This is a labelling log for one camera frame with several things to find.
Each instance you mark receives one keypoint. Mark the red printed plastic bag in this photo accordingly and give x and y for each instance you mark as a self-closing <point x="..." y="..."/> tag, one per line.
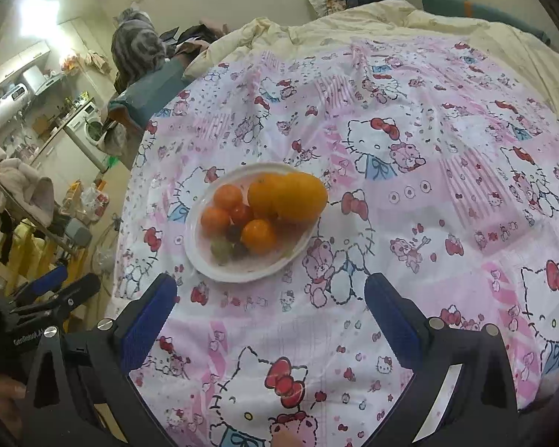
<point x="95" y="202"/>

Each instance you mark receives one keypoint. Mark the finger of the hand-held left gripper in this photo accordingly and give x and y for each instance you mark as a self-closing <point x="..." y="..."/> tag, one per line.
<point x="46" y="281"/>
<point x="74" y="291"/>

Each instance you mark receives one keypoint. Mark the white washing machine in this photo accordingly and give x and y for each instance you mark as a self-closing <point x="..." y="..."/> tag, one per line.
<point x="86" y="130"/>

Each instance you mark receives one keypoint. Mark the beige coat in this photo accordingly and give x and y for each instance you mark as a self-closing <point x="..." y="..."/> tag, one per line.
<point x="18" y="186"/>

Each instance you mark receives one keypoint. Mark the grey cloth bundle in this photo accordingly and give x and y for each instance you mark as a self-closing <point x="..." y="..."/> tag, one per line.
<point x="115" y="137"/>

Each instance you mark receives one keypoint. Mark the red tomato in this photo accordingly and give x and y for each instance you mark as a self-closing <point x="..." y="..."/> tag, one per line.
<point x="241" y="214"/>

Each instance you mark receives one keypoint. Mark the green grape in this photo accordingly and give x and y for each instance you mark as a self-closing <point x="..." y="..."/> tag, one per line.
<point x="221" y="249"/>

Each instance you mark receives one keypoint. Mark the dark purple grape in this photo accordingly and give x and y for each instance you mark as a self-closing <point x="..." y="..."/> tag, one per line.
<point x="233" y="233"/>

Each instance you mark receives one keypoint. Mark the small orange mandarin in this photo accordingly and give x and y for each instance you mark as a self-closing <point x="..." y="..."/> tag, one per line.
<point x="227" y="196"/>
<point x="258" y="236"/>
<point x="215" y="221"/>

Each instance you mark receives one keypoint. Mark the white water heater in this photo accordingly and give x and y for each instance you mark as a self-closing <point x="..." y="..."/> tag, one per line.
<point x="7" y="105"/>

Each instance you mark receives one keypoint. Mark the white wall cabinet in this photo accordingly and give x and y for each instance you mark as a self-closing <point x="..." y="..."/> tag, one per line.
<point x="21" y="58"/>

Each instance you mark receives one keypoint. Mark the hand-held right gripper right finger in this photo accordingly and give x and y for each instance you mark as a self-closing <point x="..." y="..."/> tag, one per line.
<point x="391" y="321"/>

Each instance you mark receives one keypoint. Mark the cream quilt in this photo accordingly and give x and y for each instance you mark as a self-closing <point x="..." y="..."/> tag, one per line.
<point x="447" y="21"/>

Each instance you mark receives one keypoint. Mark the medium orange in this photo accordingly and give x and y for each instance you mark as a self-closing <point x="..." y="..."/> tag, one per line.
<point x="261" y="195"/>

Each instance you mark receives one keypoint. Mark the yellow wooden frame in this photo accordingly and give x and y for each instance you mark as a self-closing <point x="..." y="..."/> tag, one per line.
<point x="23" y="251"/>

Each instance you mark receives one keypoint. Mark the grey tabby cat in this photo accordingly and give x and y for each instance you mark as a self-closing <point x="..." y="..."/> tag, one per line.
<point x="137" y="46"/>

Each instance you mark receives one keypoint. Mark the printed pillow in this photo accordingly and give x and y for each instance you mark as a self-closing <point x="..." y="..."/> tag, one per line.
<point x="326" y="4"/>

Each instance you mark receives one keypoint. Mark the grey box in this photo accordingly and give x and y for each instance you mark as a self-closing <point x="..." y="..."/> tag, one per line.
<point x="78" y="233"/>

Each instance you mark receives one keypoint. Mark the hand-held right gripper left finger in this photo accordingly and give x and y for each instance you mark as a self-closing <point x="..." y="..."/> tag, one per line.
<point x="149" y="326"/>

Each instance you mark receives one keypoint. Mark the pink cartoon printed tablecloth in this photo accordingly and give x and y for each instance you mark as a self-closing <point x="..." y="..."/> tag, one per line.
<point x="400" y="102"/>

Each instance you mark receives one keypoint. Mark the person's left hand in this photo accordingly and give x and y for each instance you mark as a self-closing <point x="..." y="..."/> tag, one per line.
<point x="2" y="393"/>

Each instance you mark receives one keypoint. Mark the large orange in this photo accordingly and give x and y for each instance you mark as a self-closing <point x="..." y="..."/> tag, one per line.
<point x="303" y="198"/>

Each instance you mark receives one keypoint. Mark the white round plate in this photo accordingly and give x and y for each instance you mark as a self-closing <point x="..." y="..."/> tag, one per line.
<point x="242" y="270"/>

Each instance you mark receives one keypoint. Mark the silver range hood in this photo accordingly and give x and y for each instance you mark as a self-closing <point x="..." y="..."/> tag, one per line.
<point x="33" y="79"/>

